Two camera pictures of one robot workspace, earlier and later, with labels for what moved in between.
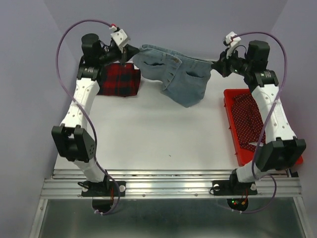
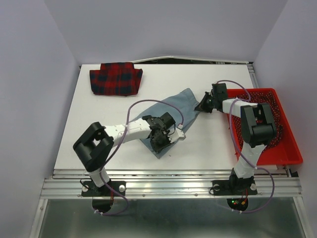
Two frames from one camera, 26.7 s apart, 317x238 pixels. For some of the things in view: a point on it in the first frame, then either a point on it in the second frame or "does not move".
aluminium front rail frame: x=177 y=184 does not move
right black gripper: x=223 y=64 → x=202 y=106
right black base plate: x=233 y=188 does not move
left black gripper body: x=110 y=55 → x=160 y=142
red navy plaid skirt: x=117 y=80 does not move
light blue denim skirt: x=184 y=78 → x=165 y=122
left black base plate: x=102 y=189 does not move
